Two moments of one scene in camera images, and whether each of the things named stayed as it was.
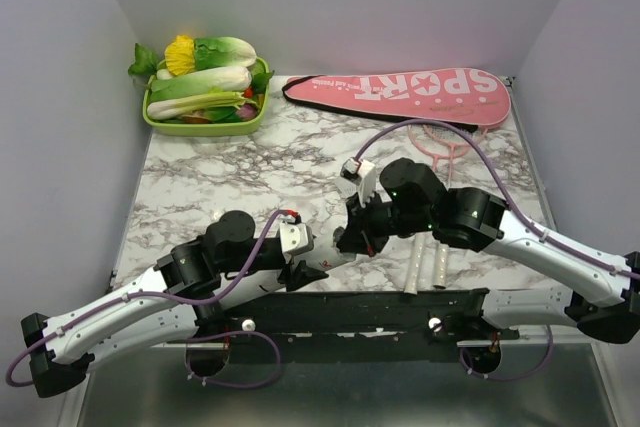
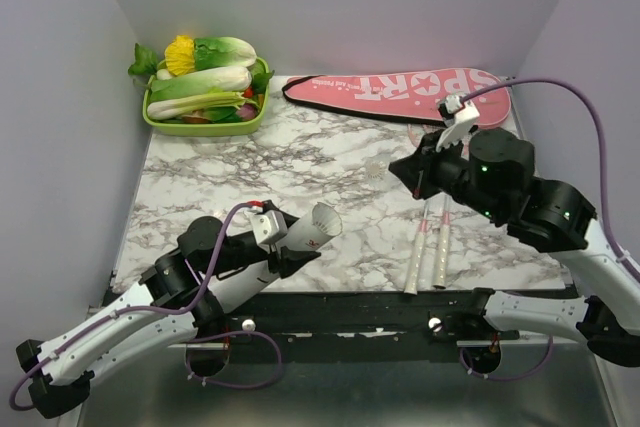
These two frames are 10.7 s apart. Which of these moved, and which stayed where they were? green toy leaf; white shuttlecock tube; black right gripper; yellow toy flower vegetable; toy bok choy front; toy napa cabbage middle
Moved: white shuttlecock tube; black right gripper
Stayed: green toy leaf; yellow toy flower vegetable; toy napa cabbage middle; toy bok choy front
